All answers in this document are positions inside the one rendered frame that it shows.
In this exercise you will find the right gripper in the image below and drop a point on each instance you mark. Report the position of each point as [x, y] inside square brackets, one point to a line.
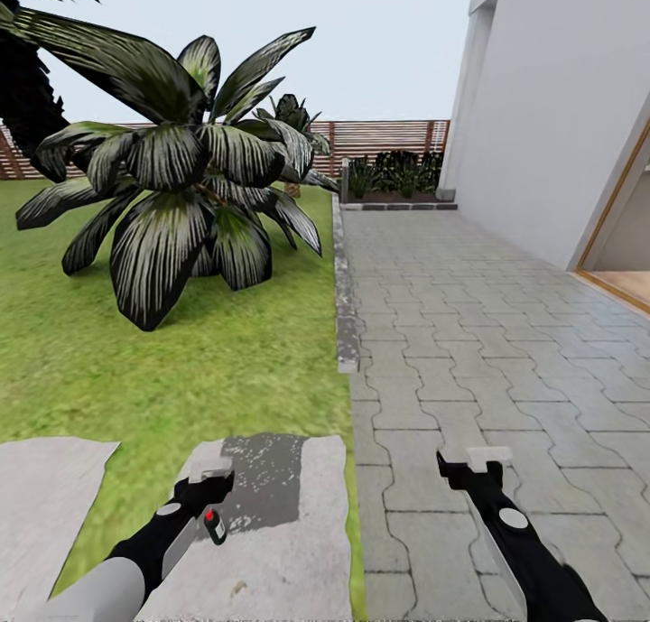
[460, 477]

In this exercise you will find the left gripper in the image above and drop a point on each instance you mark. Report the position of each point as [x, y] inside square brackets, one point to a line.
[211, 490]

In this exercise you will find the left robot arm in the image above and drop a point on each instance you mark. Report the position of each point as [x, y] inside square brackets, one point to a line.
[120, 585]

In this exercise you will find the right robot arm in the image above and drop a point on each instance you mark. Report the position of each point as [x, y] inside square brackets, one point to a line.
[545, 590]

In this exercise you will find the pesticide atomizer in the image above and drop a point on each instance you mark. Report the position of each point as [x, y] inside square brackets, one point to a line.
[215, 527]

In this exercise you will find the fixed window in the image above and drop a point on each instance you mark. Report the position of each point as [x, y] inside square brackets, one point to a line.
[617, 257]

